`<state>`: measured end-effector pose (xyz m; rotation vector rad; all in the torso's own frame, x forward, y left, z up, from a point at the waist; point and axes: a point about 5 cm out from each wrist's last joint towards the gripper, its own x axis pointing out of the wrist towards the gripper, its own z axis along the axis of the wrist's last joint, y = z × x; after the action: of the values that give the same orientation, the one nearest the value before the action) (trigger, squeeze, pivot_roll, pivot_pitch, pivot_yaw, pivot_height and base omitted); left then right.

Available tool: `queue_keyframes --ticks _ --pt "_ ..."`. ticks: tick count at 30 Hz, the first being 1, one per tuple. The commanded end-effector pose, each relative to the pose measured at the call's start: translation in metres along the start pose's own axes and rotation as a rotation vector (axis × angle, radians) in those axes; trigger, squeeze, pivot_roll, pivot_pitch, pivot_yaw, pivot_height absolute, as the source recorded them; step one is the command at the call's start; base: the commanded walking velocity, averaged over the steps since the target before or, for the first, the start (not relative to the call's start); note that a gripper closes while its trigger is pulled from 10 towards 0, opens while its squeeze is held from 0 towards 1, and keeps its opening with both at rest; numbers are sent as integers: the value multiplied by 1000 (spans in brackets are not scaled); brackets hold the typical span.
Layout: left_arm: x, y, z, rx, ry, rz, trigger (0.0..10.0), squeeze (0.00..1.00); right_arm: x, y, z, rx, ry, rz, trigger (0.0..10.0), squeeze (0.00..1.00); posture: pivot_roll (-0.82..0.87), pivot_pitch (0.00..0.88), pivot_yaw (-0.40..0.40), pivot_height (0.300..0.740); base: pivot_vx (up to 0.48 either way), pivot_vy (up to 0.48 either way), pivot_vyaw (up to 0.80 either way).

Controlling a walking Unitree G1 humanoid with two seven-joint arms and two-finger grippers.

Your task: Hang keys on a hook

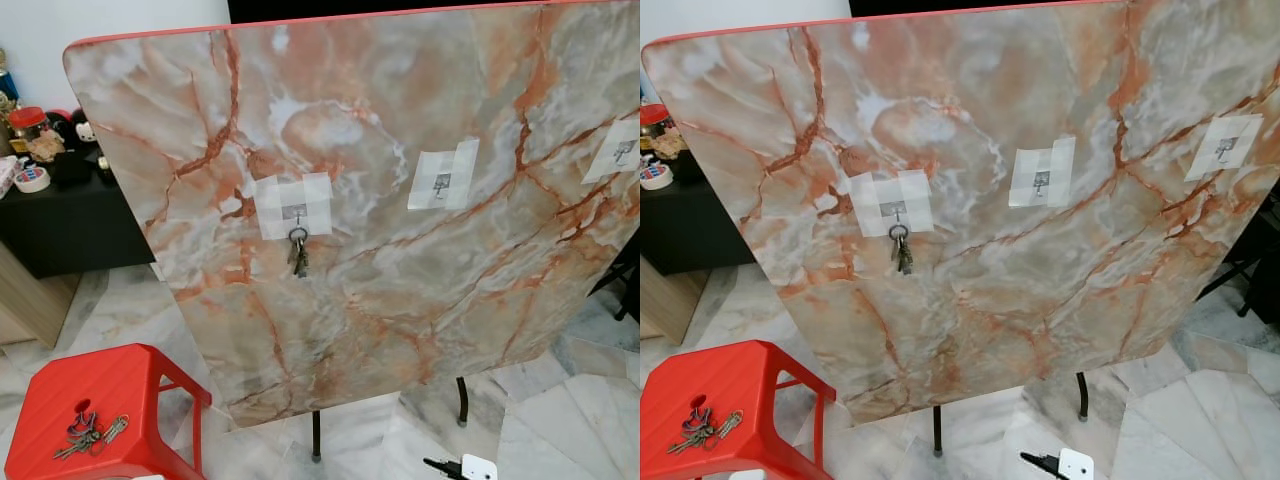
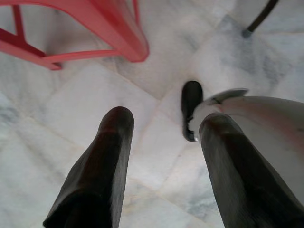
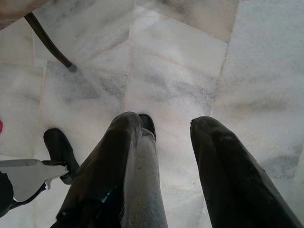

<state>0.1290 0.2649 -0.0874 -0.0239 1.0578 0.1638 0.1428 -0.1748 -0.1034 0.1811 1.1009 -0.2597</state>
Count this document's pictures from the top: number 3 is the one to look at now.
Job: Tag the black robot right foot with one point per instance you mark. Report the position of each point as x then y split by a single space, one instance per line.
148 124

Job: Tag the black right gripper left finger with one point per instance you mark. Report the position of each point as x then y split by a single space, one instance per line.
104 166

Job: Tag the black robot left foot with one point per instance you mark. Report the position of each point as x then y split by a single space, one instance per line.
58 147

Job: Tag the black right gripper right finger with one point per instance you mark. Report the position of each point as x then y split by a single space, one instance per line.
232 180

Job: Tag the black robot foot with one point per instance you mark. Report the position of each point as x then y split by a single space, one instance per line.
148 124
58 147

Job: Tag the red plastic stool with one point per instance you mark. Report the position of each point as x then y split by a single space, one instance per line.
1 126

